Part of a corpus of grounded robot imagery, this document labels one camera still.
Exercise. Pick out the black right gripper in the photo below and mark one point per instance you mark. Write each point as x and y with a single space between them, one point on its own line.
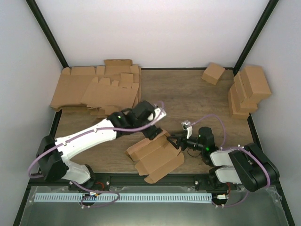
183 138

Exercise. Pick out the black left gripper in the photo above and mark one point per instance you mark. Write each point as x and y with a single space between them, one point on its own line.
153 133

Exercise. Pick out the brown cardboard box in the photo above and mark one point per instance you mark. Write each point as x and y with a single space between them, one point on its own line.
155 158

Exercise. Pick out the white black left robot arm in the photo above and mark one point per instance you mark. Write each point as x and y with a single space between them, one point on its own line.
54 154

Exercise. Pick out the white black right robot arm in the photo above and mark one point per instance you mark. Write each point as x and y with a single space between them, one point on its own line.
243 165

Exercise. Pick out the lower folded brown box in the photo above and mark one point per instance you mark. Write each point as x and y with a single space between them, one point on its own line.
233 105

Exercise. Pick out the folded brown box tilted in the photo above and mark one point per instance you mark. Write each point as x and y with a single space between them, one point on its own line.
213 73

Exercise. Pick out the top folded brown box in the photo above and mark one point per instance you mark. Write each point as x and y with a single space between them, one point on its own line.
255 83

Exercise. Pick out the stack of flat cardboard blanks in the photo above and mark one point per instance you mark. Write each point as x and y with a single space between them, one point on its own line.
99 90

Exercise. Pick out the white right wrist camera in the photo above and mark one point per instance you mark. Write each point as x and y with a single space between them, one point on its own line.
187 127

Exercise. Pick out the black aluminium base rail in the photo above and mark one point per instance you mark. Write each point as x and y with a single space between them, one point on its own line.
105 181

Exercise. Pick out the light blue slotted cable duct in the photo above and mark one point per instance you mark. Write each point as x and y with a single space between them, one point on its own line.
125 198

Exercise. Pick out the black right frame post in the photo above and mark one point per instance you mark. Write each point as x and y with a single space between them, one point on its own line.
255 34

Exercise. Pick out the black frame post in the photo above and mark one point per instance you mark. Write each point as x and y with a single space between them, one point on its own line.
32 4
255 34

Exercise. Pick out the black left frame post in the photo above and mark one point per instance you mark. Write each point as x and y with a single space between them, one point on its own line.
32 4

